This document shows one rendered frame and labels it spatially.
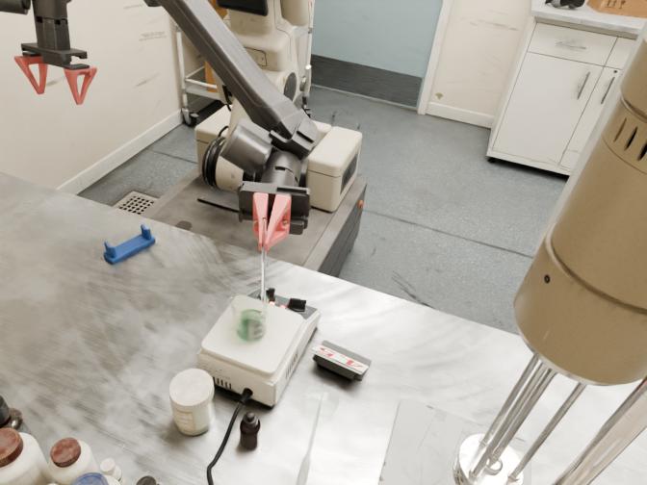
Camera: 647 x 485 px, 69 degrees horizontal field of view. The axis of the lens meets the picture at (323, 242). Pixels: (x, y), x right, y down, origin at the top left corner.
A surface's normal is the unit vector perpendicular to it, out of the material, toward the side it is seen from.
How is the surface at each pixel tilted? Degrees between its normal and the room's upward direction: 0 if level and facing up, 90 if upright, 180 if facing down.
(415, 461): 0
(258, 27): 112
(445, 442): 0
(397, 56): 90
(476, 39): 90
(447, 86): 90
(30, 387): 0
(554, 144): 90
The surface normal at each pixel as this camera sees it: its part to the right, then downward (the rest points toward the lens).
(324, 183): -0.34, 0.57
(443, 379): 0.09, -0.77
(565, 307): -0.84, 0.28
